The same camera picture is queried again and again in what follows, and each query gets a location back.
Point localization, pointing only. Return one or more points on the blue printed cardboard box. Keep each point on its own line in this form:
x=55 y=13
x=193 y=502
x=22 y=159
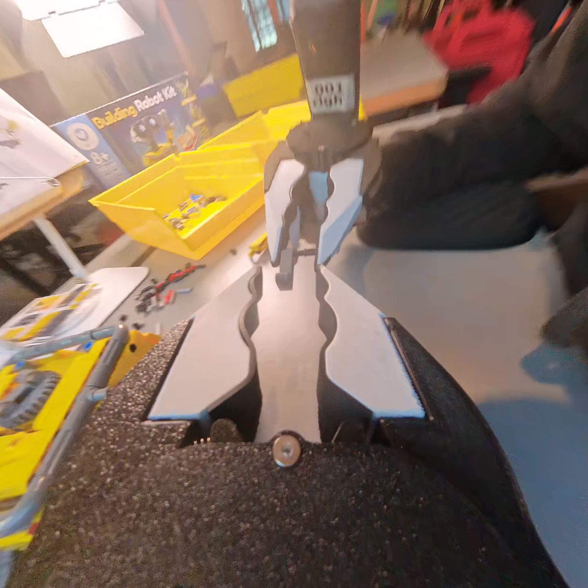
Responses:
x=119 y=129

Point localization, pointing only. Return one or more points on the red bag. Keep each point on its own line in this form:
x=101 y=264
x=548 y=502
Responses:
x=478 y=41

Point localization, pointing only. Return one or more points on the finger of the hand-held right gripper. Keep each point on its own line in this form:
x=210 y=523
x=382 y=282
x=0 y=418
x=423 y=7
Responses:
x=344 y=202
x=280 y=211

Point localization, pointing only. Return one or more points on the wooden table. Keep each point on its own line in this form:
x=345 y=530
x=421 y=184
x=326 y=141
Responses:
x=404 y=73

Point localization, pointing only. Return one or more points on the pile of small building pieces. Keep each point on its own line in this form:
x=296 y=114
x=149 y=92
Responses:
x=165 y=287

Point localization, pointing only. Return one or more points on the person's right forearm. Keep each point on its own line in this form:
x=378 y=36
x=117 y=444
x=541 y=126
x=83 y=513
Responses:
x=478 y=119

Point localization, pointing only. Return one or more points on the yellow bins stack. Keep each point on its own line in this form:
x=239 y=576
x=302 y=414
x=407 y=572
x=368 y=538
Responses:
x=262 y=87

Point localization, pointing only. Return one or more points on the white light panel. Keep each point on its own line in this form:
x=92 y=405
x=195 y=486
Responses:
x=83 y=23

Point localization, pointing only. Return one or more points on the instruction booklet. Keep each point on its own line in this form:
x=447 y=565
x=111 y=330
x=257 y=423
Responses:
x=32 y=147

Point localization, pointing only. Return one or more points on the grey desk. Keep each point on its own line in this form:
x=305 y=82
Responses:
x=478 y=303

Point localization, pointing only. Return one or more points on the large yellow bin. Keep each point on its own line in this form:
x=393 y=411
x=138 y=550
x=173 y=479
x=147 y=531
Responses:
x=147 y=197

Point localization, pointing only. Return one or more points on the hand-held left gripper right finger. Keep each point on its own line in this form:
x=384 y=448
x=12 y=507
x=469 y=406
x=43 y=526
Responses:
x=372 y=367

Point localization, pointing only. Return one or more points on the grey bent beam piece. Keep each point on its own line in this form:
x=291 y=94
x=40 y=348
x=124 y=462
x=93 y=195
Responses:
x=285 y=271

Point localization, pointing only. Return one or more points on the yellow toy tracked robot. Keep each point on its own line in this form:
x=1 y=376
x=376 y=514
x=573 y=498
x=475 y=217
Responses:
x=46 y=395

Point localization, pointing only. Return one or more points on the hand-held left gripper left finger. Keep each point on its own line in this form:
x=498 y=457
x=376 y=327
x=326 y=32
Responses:
x=207 y=367

